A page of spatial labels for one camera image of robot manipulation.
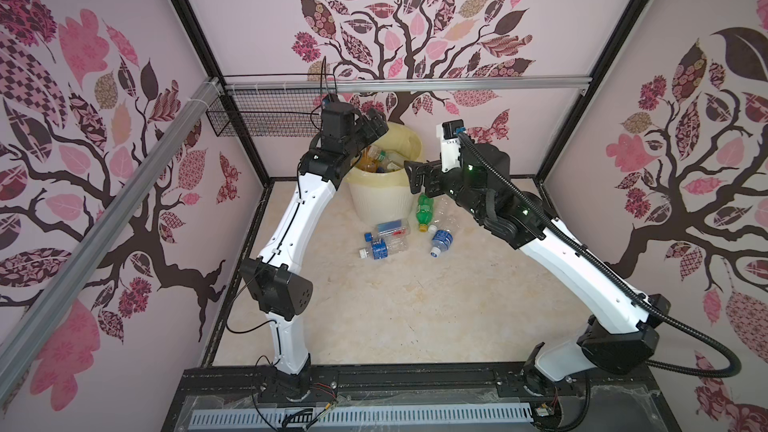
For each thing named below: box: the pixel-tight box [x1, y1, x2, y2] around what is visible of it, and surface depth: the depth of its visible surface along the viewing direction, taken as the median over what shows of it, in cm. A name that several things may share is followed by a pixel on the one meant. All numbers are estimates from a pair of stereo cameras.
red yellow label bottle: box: [355, 145, 379, 173], surface depth 97 cm
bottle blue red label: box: [376, 219, 411, 249], surface depth 103 cm
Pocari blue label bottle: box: [430, 228, 454, 258], surface depth 97 cm
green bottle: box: [416, 192, 435, 233], surface depth 106 cm
